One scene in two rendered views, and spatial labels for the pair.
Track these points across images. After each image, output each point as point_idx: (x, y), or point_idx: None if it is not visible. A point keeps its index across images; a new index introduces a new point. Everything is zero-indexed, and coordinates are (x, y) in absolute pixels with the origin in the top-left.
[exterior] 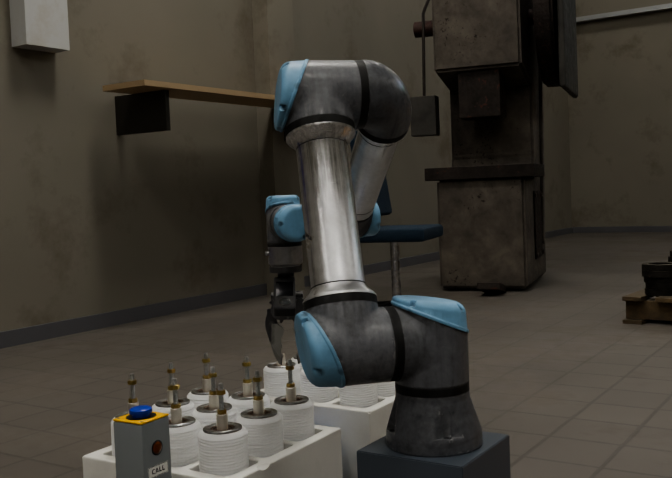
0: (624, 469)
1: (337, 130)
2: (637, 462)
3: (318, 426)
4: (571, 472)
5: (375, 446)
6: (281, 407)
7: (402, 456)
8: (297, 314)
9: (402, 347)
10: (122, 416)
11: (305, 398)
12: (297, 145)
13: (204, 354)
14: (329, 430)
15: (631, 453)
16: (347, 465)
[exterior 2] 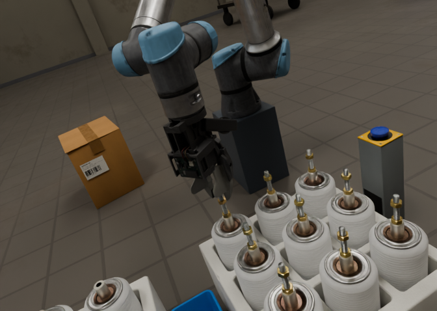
0: (45, 268)
1: None
2: (27, 274)
3: (209, 254)
4: (64, 278)
5: (264, 108)
6: (246, 216)
7: (263, 101)
8: (287, 40)
9: None
10: (395, 136)
11: (218, 223)
12: None
13: (283, 263)
14: (210, 241)
15: (8, 289)
16: None
